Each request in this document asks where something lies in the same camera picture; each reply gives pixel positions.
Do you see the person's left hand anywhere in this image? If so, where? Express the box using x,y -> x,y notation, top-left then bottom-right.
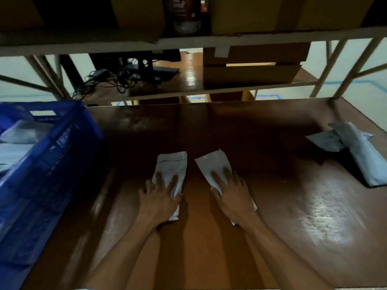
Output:
138,174 -> 184,230

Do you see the person's right hand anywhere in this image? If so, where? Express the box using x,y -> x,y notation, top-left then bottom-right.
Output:
210,167 -> 257,227

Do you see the white paper packet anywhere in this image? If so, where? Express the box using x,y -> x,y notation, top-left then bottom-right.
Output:
151,151 -> 188,222
194,149 -> 258,226

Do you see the person's right forearm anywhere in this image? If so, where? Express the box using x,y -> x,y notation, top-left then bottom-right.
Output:
237,217 -> 334,290

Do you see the person's left forearm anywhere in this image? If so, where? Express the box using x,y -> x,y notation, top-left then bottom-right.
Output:
79,219 -> 159,290

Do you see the light blue padded packet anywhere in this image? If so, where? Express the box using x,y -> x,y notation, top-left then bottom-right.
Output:
328,121 -> 387,188
305,129 -> 374,153
0,119 -> 55,145
0,143 -> 36,173

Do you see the blue plastic crate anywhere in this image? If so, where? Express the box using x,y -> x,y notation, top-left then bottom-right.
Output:
0,100 -> 105,290

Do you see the black keyboard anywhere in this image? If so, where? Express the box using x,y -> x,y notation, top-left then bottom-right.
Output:
125,66 -> 181,81

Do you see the taped flat cardboard box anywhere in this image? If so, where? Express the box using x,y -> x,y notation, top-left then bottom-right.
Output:
203,42 -> 311,66

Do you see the black computer monitor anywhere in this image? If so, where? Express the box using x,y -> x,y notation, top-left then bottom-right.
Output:
88,49 -> 182,85

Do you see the white metal shelf rack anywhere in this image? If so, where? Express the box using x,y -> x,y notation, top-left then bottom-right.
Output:
0,25 -> 387,107

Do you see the dark bottle with white label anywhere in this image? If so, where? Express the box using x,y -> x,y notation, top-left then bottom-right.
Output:
172,0 -> 202,35

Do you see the large brown cardboard box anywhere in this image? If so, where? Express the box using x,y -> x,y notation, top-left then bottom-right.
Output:
210,0 -> 378,35

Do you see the tangle of black cables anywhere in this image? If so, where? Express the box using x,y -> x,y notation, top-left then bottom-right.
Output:
72,68 -> 138,102

